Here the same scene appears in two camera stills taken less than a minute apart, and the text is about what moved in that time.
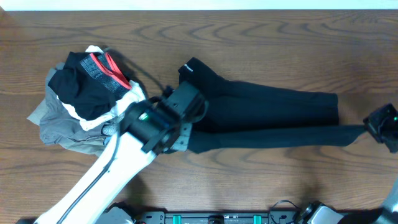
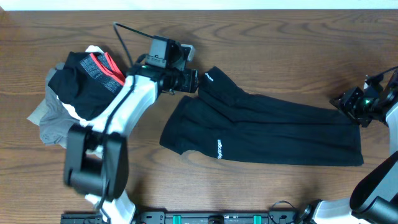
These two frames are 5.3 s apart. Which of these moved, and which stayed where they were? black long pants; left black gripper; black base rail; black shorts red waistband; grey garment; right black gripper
Moved: left black gripper; right black gripper; black long pants
Stayed: black shorts red waistband; black base rail; grey garment
